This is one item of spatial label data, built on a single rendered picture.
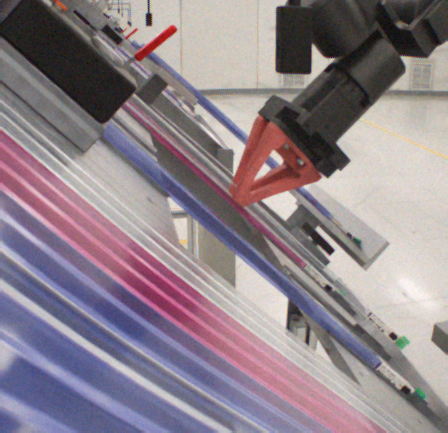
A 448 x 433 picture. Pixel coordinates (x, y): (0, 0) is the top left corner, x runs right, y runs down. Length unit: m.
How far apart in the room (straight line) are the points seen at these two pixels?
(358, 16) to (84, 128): 0.27
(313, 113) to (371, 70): 0.07
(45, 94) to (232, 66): 8.00
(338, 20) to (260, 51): 7.90
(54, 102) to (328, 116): 0.27
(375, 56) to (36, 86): 0.31
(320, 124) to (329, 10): 0.10
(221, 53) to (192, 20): 0.69
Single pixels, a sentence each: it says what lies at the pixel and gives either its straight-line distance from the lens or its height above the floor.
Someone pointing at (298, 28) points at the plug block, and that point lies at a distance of 0.34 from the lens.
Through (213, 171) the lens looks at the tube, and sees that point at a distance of 0.47.
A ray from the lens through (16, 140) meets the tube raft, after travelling 0.18.
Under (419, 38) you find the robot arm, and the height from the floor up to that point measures 1.09.
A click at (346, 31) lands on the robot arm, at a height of 1.10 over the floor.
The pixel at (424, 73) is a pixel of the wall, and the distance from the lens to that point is 9.58.
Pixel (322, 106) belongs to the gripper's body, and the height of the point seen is 1.03.
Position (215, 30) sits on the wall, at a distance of 8.19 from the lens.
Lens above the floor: 1.10
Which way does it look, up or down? 21 degrees down
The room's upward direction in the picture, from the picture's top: straight up
